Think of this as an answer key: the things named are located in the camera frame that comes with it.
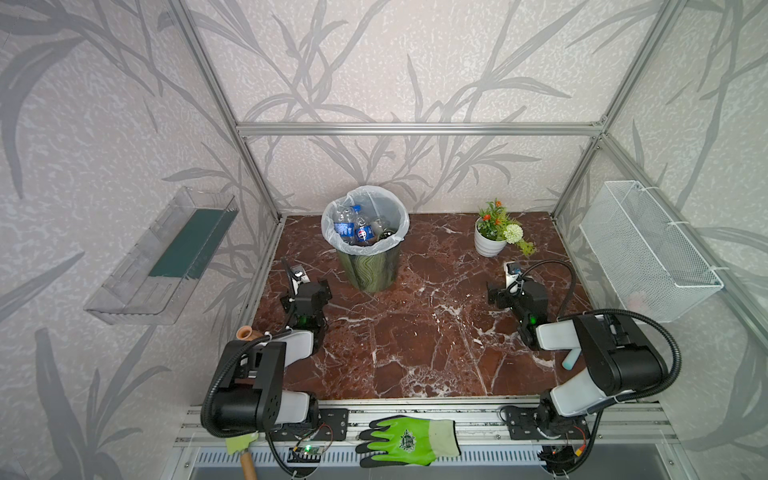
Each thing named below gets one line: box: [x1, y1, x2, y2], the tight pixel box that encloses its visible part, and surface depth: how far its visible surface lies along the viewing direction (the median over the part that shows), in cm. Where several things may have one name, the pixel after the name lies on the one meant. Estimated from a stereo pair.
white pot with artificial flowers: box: [474, 198, 536, 257], surface depth 101 cm
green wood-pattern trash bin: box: [337, 244, 401, 293], surface depth 90 cm
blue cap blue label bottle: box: [334, 205, 361, 244], surface depth 89 cm
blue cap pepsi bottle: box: [355, 217, 375, 243], surface depth 93 cm
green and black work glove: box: [356, 415, 461, 468], surface depth 72 cm
